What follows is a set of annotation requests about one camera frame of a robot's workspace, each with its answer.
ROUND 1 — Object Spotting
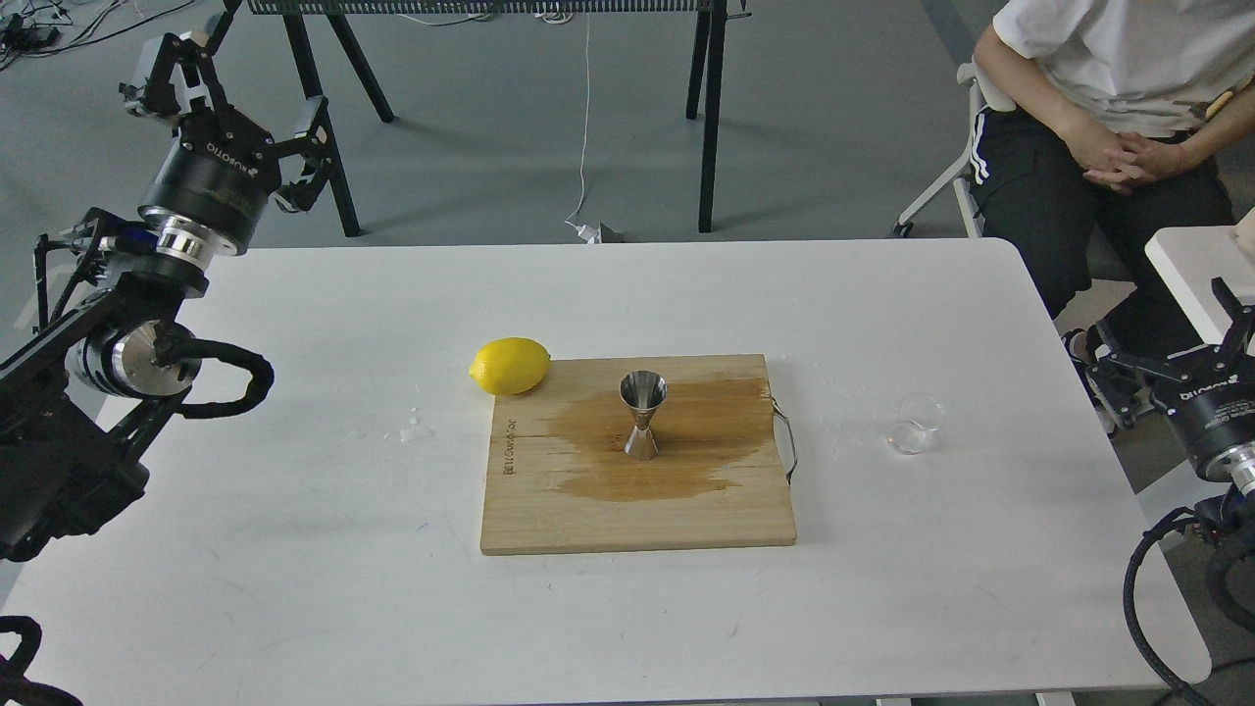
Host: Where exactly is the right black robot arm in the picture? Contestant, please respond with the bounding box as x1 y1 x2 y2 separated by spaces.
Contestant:
1086 277 1254 705

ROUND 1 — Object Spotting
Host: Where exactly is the small clear glass cup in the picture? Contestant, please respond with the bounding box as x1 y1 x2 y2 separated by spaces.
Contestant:
886 393 945 455

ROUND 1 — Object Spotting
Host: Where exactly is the wooden cutting board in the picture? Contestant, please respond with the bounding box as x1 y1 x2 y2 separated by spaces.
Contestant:
479 354 797 557

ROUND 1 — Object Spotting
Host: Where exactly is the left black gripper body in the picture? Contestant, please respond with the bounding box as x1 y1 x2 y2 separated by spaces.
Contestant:
138 118 279 268

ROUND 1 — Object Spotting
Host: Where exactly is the yellow lemon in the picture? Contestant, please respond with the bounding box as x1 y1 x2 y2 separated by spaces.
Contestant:
468 339 551 396

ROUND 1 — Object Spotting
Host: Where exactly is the seated person in white shirt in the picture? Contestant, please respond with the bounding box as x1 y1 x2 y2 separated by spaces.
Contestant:
970 1 1254 357

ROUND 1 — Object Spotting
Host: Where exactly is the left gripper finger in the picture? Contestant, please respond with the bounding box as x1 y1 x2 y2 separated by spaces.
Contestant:
120 28 236 138
260 95 333 214

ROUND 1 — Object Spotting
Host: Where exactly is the black metal table frame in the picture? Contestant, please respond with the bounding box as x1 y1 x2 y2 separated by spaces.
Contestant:
247 1 747 233

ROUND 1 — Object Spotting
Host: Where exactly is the steel double jigger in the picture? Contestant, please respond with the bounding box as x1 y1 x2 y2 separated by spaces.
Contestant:
619 370 669 461

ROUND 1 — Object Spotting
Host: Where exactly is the white cable with plug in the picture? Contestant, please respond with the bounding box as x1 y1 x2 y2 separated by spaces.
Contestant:
563 13 622 245

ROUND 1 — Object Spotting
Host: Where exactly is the person's left hand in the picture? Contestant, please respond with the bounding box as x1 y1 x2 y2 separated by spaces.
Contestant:
1117 132 1209 184

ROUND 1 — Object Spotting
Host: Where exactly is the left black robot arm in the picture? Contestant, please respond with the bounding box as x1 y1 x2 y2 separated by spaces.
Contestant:
1 13 339 564

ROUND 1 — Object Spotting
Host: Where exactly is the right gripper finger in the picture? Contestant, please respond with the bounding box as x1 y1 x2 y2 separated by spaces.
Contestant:
1083 319 1167 436
1211 277 1254 359

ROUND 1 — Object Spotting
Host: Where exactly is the person's right hand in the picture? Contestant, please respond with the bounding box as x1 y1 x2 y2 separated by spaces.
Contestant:
1059 120 1151 193

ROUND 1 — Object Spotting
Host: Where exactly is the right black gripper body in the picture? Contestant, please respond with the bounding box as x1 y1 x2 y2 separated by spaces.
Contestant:
1150 347 1254 495

